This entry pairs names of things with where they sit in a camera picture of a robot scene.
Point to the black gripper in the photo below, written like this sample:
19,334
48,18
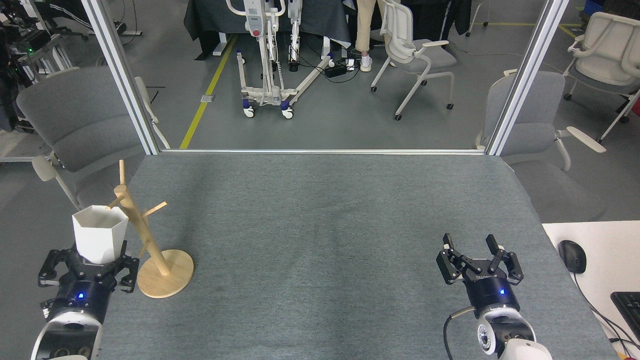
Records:
492,295
85,292

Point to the white hexagonal cup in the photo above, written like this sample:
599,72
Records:
100,235

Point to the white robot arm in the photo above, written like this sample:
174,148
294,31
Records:
505,332
67,335

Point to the wooden cup rack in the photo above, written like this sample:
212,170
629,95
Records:
162,275

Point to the black computer mouse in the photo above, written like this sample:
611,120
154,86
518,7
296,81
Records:
572,256

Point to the white desk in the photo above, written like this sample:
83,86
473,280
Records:
610,250

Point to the black keyboard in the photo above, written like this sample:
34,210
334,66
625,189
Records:
629,310

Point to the grey padded chair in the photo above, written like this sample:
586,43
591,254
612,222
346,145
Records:
530,115
75,115

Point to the metal floor socket plate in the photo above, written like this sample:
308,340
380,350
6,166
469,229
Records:
207,98

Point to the white mesh chair grey seat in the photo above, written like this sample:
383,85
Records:
430,57

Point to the black equipment cart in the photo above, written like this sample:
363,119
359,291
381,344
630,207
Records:
25,50

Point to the white power strip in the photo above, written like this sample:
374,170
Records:
352,63

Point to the black power strip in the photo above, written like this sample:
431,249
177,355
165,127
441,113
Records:
336,70

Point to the white office chair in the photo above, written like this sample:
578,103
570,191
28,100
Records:
607,50

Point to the table with dark cloth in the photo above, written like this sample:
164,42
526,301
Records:
210,20

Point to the blue box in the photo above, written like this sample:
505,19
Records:
594,7

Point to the white stand on wheels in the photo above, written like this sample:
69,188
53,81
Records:
257,20

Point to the silver table edge rail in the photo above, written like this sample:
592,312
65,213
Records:
325,151

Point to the silver frame post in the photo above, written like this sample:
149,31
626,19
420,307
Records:
525,75
122,75

